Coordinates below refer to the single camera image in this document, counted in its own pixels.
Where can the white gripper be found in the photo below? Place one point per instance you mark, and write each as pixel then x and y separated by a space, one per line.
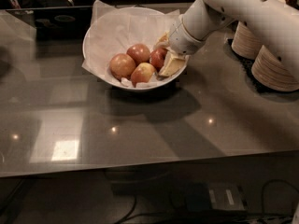
pixel 183 38

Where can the red apple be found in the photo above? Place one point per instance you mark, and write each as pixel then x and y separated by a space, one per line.
pixel 157 58
pixel 140 53

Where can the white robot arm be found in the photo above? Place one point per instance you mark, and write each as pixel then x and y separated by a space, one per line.
pixel 274 23

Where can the red apple back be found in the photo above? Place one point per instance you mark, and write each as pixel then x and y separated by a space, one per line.
pixel 140 53

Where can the yellow-red apple front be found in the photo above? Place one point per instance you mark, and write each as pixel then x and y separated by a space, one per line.
pixel 142 73

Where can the white bowl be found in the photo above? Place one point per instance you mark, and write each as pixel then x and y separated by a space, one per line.
pixel 174 78

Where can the red-yellow apple left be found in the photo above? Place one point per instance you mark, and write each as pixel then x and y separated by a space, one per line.
pixel 122 65

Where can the white paper liner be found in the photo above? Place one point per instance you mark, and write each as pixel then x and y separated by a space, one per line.
pixel 118 31

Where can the paper plate stack back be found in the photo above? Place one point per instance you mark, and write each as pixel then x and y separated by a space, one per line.
pixel 245 43

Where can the paper plate stack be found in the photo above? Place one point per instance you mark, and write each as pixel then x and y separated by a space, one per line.
pixel 269 71
pixel 245 43

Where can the black mat under plates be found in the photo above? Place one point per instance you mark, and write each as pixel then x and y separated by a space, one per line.
pixel 247 64

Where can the paper plate stack front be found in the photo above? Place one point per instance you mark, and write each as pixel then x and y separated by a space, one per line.
pixel 269 71

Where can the power box on floor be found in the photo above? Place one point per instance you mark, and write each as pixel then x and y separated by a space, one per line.
pixel 223 197

